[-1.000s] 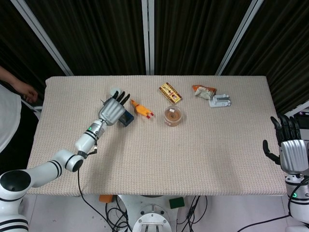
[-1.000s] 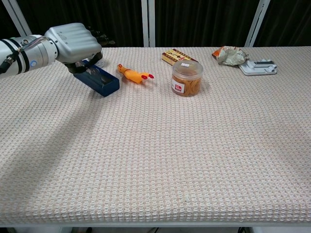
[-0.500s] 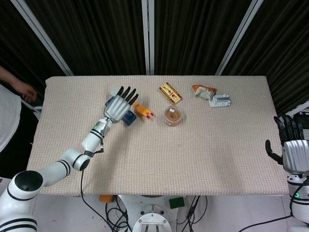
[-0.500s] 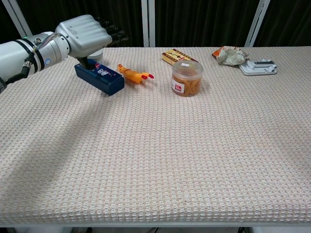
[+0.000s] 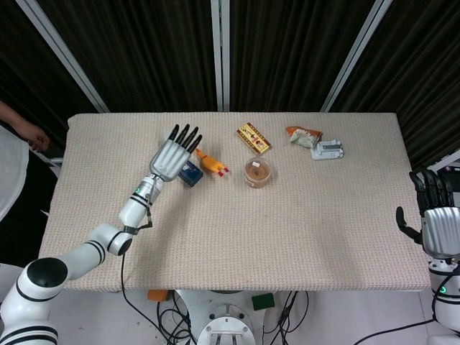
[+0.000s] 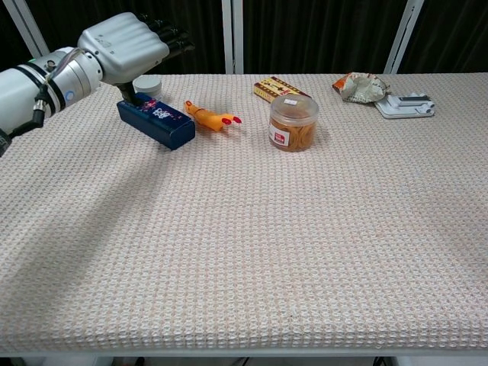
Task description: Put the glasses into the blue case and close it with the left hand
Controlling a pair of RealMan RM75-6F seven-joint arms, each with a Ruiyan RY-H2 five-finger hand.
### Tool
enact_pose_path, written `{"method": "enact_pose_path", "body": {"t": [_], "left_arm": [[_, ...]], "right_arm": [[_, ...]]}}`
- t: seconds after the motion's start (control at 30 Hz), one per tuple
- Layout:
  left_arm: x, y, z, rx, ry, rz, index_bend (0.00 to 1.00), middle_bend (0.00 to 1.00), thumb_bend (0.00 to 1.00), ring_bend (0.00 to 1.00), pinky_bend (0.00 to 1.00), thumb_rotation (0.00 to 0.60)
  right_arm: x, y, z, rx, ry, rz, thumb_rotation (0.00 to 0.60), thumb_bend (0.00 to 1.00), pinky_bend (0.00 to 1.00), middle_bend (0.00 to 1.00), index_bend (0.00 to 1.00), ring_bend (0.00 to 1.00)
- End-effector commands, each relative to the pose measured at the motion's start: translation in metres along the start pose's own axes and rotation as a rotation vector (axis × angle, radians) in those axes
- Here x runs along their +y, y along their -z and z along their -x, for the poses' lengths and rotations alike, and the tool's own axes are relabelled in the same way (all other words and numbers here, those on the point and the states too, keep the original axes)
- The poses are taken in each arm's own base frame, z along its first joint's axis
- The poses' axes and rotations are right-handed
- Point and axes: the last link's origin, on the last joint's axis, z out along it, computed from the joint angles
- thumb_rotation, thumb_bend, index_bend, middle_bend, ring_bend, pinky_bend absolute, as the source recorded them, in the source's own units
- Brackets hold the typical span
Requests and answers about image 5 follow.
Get white frame post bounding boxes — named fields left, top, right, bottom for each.
left=16, top=0, right=110, bottom=113
left=210, top=0, right=231, bottom=111
left=321, top=0, right=395, bottom=113

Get black equipment with purple light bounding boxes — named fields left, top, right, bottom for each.
left=441, top=164, right=460, bottom=208

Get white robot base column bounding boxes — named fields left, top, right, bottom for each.
left=174, top=289, right=274, bottom=345

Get bare person hand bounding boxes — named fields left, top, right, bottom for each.
left=25, top=126, right=51, bottom=152

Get crumpled orange snack bag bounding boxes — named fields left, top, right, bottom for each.
left=285, top=125, right=323, bottom=149

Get white grey plastic device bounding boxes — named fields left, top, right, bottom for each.
left=310, top=139, right=346, bottom=161

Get beige woven table cloth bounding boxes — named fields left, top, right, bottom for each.
left=37, top=113, right=432, bottom=292

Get black pleated curtain panel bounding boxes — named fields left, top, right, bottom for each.
left=229, top=0, right=378, bottom=112
left=35, top=0, right=219, bottom=112
left=330, top=0, right=460, bottom=170
left=0, top=0, right=100, bottom=159

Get yellow red card box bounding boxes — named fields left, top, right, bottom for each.
left=236, top=122, right=273, bottom=156

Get orange rectangular block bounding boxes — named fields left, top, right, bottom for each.
left=147, top=289, right=170, bottom=303

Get dark green rectangular block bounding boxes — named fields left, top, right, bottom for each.
left=251, top=293, right=276, bottom=312

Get white person shirt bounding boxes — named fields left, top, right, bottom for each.
left=0, top=124, right=30, bottom=221

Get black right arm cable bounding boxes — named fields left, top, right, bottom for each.
left=355, top=318, right=438, bottom=345

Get white low frame rail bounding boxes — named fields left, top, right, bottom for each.
left=34, top=149, right=61, bottom=167
left=425, top=149, right=460, bottom=170

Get blue glasses case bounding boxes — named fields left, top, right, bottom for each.
left=178, top=160, right=204, bottom=188

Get black person trousers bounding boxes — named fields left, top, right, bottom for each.
left=0, top=147, right=61, bottom=267

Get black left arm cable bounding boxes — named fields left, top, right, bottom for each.
left=120, top=251, right=197, bottom=345

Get bare person forearm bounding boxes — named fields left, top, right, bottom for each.
left=0, top=100, right=33, bottom=139

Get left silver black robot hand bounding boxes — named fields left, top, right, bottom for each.
left=149, top=124, right=203, bottom=183

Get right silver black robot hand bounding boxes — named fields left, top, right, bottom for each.
left=395, top=167, right=460, bottom=257

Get yellow rubber chicken toy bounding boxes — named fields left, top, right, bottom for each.
left=195, top=147, right=230, bottom=177

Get black floor cable tangle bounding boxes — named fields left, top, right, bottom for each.
left=264, top=290, right=310, bottom=345
left=156, top=290, right=198, bottom=345

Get clear jar of rubber bands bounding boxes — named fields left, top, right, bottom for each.
left=244, top=156, right=272, bottom=188

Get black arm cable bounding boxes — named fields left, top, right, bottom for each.
left=355, top=318, right=438, bottom=345
left=120, top=251, right=197, bottom=345

